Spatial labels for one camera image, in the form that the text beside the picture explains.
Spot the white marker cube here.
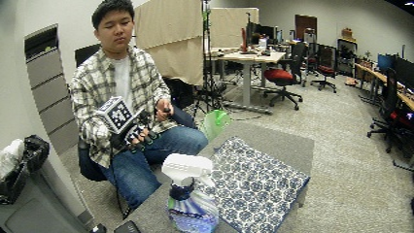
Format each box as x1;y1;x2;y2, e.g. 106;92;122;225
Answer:
95;95;135;135

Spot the green plastic bag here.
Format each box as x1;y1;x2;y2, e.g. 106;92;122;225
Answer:
200;109;233;143

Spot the person in plaid shirt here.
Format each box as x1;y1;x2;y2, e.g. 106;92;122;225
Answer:
70;0;210;211

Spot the black tripod stand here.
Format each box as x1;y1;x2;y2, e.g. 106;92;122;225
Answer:
192;0;227;113

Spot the white trigger spray bottle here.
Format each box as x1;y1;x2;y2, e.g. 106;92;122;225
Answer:
162;152;220;233

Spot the large beige partition screen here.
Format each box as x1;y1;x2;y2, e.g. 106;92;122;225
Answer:
134;0;206;86

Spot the light wooden desk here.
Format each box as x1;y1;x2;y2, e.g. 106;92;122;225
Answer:
210;48;288;116

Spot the black flat object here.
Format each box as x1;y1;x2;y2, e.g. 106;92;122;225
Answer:
114;219;143;233

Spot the blue patterned cloth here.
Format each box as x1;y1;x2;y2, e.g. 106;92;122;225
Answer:
199;136;312;233

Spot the black bag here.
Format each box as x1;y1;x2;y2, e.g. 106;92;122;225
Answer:
0;134;52;206

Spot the red seat office chair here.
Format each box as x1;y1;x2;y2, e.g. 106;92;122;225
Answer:
261;41;308;112

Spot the small beige partition screen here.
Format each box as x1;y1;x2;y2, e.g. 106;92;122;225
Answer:
208;7;260;50

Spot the white plastic bag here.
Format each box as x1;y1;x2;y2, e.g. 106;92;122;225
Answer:
0;138;26;181

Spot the grey cabinet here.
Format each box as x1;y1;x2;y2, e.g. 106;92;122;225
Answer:
0;161;95;233

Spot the black computer monitor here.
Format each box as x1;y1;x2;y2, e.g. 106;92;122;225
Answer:
245;21;277;47

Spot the black mesh office chair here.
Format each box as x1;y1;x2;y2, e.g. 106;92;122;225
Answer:
309;44;340;94

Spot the brown door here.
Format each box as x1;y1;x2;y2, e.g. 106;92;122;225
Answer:
295;14;319;41

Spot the black shelf unit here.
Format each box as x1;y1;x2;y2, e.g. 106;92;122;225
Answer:
337;38;359;78

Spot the brown cardboard box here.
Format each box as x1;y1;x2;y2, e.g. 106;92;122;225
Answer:
341;27;356;41

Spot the long wooden desk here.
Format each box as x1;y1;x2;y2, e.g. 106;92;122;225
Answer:
353;61;414;113

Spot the row of dark monitors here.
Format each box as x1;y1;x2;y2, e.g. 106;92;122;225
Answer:
377;52;414;93

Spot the black glove cable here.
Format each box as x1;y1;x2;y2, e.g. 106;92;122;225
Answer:
110;145;132;221

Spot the grey wall drawer unit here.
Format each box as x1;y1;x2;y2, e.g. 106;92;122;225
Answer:
23;23;82;155

